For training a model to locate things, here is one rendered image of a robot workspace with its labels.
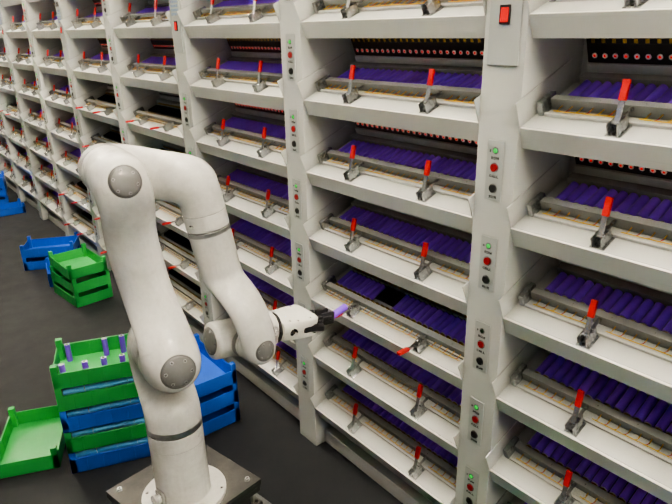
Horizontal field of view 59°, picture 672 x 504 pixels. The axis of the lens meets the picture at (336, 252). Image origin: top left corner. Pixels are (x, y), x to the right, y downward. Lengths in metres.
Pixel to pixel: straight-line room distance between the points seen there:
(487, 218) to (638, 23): 0.45
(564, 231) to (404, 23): 0.57
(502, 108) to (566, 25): 0.19
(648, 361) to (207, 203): 0.88
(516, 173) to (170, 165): 0.67
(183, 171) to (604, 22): 0.79
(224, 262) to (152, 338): 0.21
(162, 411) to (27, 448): 1.14
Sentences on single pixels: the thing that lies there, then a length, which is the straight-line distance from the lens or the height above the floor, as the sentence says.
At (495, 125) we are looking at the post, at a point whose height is 1.17.
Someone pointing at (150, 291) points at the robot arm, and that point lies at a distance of 1.22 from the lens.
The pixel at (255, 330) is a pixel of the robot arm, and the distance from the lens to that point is 1.25.
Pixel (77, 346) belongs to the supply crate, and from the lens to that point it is 2.23.
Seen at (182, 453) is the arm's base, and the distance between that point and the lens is 1.39.
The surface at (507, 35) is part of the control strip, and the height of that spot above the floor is 1.33.
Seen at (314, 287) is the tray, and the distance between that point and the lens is 1.86.
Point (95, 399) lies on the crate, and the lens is 2.10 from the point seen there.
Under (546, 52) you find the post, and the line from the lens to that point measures 1.26.
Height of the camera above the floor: 1.35
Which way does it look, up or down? 21 degrees down
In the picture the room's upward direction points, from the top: 1 degrees counter-clockwise
